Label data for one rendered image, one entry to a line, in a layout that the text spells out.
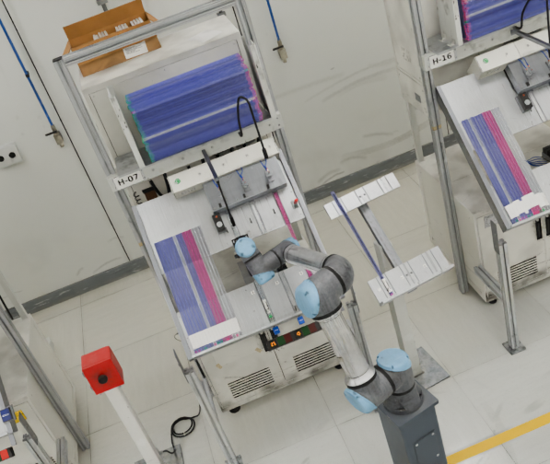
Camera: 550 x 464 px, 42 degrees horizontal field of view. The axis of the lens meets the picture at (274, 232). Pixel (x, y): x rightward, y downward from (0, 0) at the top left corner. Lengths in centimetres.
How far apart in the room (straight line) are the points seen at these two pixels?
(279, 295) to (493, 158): 111
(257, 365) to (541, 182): 155
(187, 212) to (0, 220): 194
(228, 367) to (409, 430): 107
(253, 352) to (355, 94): 208
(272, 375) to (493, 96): 167
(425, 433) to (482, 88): 154
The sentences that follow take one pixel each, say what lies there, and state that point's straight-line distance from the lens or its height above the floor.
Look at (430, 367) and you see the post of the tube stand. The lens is 364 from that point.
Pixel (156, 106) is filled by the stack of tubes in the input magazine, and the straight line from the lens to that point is 295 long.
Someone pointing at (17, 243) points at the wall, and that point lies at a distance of 491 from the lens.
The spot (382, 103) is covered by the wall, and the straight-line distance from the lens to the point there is 496.
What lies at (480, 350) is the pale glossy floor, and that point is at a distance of 370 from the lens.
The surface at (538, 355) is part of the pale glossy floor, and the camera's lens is 365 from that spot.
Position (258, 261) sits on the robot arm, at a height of 109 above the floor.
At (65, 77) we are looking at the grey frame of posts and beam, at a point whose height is 182.
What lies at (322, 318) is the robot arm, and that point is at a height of 106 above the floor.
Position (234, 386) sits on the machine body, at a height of 20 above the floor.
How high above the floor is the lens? 263
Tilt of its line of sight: 33 degrees down
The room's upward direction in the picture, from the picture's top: 19 degrees counter-clockwise
